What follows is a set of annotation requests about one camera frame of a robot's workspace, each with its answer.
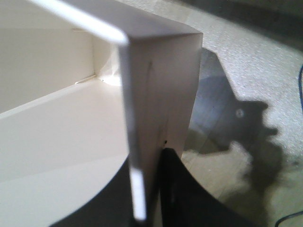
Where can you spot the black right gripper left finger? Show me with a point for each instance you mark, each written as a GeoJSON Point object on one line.
{"type": "Point", "coordinates": [111, 207]}

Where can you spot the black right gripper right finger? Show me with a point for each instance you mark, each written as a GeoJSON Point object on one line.
{"type": "Point", "coordinates": [185, 203]}

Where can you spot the white plastic trash bin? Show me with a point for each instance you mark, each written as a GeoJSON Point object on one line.
{"type": "Point", "coordinates": [85, 84]}

